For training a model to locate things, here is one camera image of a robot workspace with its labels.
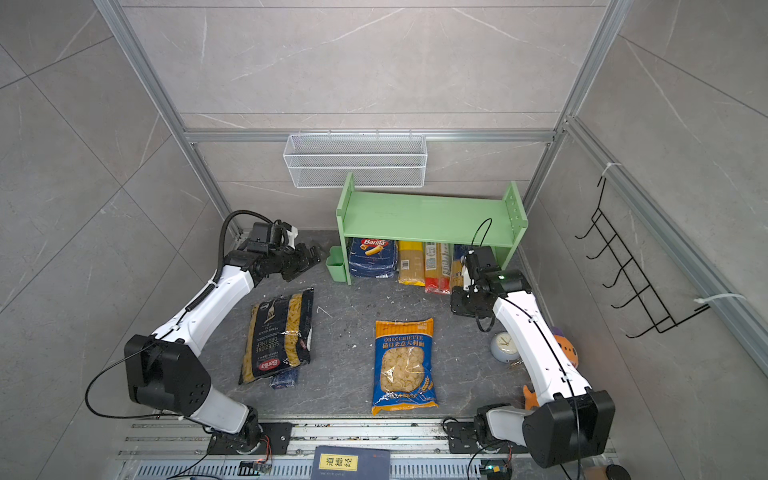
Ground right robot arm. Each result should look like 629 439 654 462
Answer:
451 246 616 468

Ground black wire hook rack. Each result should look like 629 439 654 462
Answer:
575 177 711 339

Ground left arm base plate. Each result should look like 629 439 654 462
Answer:
206 422 293 455

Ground black penne pasta bag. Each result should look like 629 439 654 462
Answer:
239 288 314 384

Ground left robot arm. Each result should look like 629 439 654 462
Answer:
119 210 324 441

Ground small blue pasta box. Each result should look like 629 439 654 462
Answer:
270 367 300 390

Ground blue orecchiette pasta bag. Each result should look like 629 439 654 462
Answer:
371 318 438 415

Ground green two-tier shelf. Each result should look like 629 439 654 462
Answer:
326 173 529 284

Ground orange monster plush toy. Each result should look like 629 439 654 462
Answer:
523 327 579 410

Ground blue Barilla rigatoni box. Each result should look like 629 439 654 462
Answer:
348 238 398 278

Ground yellow spaghetti bag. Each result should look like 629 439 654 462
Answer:
398 240 425 287

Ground small grey clock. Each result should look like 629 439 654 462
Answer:
491 332 521 364

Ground white wire mesh basket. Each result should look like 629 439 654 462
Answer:
283 133 428 189

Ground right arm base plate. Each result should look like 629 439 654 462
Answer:
441 417 528 454

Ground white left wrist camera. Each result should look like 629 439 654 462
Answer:
275 220 299 248

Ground red spaghetti pack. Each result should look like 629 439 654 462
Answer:
424 242 452 295

